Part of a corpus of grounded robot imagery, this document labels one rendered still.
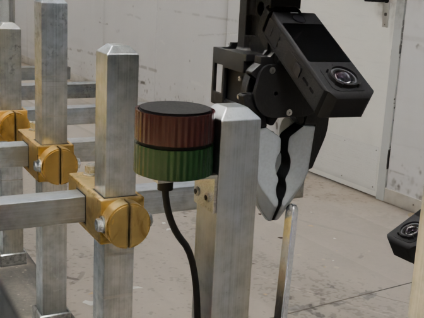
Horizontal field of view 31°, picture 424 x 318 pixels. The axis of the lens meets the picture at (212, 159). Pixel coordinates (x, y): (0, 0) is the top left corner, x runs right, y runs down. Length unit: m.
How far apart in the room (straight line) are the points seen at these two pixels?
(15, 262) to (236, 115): 0.84
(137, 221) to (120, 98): 0.13
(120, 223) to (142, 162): 0.26
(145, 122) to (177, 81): 5.46
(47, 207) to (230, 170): 0.32
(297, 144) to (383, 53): 3.59
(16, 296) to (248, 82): 0.70
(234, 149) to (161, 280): 2.51
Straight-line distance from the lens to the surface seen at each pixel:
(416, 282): 0.42
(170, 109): 0.57
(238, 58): 0.67
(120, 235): 0.82
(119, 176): 0.83
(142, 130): 0.56
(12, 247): 1.37
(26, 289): 1.28
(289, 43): 0.63
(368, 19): 4.36
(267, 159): 0.68
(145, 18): 6.45
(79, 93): 1.64
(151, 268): 3.19
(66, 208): 0.87
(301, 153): 0.69
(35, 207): 0.86
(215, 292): 0.62
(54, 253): 1.11
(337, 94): 0.59
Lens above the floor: 1.22
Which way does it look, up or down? 14 degrees down
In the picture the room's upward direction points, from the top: 3 degrees clockwise
